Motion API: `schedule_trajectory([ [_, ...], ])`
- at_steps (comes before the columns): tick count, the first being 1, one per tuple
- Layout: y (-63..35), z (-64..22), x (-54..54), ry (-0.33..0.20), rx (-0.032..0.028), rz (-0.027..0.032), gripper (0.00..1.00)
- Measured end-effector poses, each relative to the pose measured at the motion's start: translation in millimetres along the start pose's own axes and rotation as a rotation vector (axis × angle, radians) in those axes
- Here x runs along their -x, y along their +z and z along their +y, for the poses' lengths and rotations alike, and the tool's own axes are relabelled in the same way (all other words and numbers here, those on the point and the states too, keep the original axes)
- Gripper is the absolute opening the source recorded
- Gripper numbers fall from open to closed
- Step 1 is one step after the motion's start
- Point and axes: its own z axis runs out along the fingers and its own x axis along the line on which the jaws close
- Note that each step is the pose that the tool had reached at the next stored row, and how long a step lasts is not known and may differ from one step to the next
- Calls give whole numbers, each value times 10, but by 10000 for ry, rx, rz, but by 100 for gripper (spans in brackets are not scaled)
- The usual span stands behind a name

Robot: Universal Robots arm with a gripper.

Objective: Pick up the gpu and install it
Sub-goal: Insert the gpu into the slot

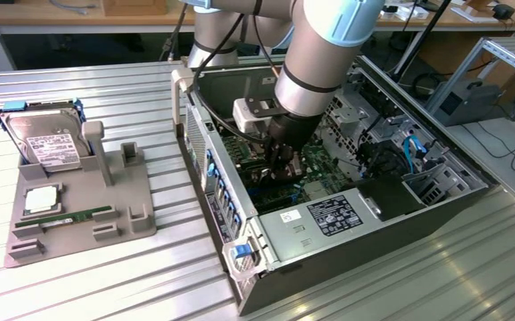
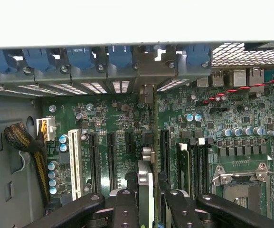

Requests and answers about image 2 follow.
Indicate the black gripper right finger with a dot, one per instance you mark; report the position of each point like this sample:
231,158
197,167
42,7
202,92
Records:
182,211

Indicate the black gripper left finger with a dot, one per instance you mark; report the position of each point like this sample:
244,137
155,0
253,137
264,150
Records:
126,211

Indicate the RAM slot black latches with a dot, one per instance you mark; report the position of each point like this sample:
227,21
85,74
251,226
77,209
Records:
207,166
194,171

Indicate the long black expansion slot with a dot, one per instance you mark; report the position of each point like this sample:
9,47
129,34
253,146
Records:
165,154
94,164
112,161

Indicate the CPU socket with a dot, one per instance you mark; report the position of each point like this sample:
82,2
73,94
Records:
241,192

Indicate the white expansion slot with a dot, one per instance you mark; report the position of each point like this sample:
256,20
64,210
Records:
75,166

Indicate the short black expansion slot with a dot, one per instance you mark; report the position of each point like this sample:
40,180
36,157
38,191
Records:
129,142

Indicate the green Dell motherboard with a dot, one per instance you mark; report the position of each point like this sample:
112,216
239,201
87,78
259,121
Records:
117,114

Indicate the white power connector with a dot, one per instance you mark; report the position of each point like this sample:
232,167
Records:
46,129

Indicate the silver rear port block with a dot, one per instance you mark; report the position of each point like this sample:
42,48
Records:
240,78
217,78
256,79
202,82

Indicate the open black PC case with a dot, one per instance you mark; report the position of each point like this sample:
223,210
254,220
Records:
8,114

